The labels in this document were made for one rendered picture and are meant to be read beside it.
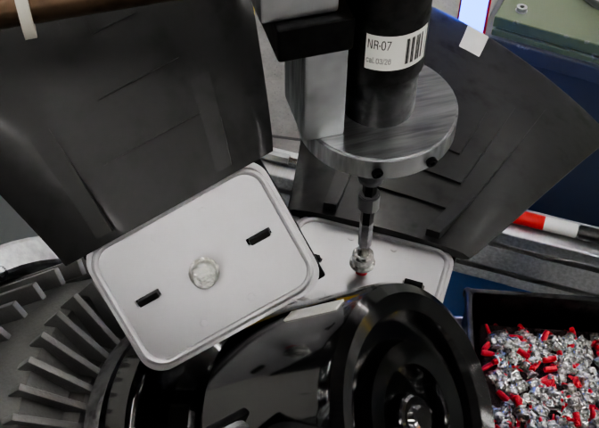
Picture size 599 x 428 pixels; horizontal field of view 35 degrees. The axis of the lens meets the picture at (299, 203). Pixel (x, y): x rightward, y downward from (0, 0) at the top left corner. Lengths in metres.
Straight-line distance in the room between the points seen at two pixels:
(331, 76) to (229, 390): 0.14
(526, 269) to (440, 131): 0.61
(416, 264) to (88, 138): 0.19
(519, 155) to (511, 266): 0.41
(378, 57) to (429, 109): 0.05
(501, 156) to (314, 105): 0.23
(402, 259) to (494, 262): 0.50
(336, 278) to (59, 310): 0.14
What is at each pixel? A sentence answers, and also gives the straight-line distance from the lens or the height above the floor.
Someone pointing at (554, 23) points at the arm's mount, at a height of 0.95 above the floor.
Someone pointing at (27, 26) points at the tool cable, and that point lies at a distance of 0.34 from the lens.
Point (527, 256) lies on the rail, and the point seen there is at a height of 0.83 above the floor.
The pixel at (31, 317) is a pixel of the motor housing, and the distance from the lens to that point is 0.52.
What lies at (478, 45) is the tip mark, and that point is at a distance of 0.69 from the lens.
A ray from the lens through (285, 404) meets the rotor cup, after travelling 0.39.
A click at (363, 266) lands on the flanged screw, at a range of 0.50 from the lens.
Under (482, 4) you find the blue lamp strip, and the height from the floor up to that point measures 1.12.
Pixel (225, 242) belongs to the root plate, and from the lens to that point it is 0.42.
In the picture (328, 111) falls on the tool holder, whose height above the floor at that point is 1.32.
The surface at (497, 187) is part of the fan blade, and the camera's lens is 0.58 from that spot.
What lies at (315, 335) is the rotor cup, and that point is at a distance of 0.39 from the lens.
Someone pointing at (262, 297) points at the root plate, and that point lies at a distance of 0.43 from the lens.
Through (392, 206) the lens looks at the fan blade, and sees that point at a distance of 0.54.
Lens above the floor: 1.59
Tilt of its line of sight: 48 degrees down
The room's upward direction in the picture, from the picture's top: 1 degrees clockwise
